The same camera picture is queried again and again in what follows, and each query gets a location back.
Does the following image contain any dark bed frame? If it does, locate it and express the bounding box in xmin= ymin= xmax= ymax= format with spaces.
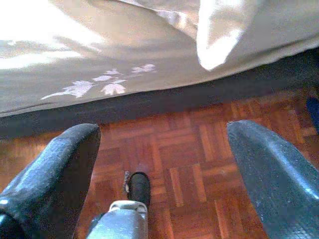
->
xmin=0 ymin=48 xmax=319 ymax=140

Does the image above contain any blue object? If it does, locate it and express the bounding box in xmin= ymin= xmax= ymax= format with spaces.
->
xmin=306 ymin=96 xmax=319 ymax=126

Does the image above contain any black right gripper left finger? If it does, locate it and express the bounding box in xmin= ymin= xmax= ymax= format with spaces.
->
xmin=0 ymin=123 xmax=102 ymax=239

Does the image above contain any beige leaf print bed sheet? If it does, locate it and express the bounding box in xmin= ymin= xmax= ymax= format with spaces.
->
xmin=0 ymin=0 xmax=319 ymax=118

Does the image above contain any black robot right foot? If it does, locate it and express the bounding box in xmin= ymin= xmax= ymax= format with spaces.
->
xmin=124 ymin=171 xmax=152 ymax=207

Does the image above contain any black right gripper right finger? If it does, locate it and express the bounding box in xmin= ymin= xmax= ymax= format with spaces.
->
xmin=226 ymin=119 xmax=319 ymax=239

